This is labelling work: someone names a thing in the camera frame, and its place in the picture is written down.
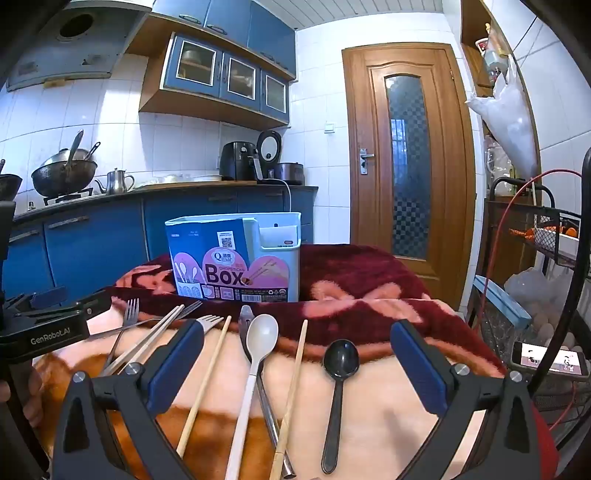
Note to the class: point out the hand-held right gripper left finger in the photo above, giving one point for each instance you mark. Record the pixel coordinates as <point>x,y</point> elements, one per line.
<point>178,362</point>

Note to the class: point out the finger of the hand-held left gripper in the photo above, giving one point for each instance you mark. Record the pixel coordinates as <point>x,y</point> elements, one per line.
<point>87,305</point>
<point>48,296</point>

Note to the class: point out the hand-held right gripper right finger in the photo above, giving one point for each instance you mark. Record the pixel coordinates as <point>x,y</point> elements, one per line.
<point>420,369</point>

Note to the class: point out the grey metal chopstick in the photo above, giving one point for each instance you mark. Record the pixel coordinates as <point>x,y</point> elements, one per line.
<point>159,337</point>
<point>152,333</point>

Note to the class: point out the wooden chopstick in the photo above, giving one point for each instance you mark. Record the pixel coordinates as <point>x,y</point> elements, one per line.
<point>207,383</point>
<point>293,392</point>

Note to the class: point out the stainless steel fork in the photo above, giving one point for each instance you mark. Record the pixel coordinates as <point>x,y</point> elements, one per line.
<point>210,321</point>
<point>130,310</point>
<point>138,323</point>

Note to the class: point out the black plastic spoon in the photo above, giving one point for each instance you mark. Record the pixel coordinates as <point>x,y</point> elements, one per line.
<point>340,360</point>

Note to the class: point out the white plate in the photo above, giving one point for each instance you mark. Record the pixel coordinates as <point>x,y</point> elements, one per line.
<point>262,334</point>

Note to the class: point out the stainless steel utensil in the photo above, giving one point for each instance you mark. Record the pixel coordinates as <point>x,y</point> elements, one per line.
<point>272,415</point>

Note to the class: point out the blue utensil holder box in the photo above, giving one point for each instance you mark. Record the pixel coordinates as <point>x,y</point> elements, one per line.
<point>221,258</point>

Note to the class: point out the person's left hand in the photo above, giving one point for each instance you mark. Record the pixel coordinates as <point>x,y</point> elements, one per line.
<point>34,392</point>

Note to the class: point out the blue lower cabinets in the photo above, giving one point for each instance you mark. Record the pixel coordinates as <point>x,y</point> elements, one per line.
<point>92,244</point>

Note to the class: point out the blue cabinets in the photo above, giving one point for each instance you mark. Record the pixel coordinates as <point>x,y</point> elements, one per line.
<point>240,23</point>
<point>92,244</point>

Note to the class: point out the red floral printed blanket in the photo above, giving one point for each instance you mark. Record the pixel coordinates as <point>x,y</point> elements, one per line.
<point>369,286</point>

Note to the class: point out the gas stove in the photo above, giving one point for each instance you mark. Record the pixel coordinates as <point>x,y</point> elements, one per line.
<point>69,197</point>

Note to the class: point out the light blue box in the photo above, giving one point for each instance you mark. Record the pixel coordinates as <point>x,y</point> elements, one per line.
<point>503,300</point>

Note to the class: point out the dark pot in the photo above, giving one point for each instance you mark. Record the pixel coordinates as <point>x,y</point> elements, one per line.
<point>9,184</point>

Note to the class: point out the black wok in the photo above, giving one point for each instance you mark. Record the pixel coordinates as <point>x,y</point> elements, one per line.
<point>62,177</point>

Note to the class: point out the stainless steel kettle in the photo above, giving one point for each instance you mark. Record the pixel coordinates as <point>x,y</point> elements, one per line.
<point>117,181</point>

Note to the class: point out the smartphone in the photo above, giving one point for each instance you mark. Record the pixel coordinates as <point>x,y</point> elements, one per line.
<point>549,357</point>

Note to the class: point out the metal wok lid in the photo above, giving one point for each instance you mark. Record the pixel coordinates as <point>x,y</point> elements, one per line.
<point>60,156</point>

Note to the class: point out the metal ladle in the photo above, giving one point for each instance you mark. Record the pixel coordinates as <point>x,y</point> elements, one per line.
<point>75,152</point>

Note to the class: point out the kitchen countertop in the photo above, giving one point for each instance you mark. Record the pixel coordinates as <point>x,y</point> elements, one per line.
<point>184,188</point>

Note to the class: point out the wooden door with glass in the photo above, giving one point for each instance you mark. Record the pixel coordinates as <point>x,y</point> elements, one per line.
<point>443,184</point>

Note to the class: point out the orange carrots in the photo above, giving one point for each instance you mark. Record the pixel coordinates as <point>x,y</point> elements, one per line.
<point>554,229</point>

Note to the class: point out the black air fryer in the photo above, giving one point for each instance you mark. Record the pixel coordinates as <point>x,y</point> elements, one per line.
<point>235,161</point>

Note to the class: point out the grey range hood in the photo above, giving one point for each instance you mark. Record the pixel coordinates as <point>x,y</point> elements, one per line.
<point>69,41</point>

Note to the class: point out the white plastic bag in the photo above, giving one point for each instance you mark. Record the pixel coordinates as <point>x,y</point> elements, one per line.
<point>512,124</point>

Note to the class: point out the wooden shelf niche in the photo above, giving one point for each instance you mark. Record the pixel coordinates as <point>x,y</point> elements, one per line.
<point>475,69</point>

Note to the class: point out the blue upper cabinets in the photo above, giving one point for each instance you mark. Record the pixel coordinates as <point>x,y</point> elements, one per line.
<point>240,23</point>

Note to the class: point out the red and white cup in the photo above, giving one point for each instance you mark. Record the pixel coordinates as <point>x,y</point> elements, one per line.
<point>481,46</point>

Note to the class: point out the white light switch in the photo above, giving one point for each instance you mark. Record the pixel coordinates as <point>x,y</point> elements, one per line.
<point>329,128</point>

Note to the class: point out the blue glass-door wall cabinet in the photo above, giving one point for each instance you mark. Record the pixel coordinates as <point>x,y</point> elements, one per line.
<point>217,78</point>

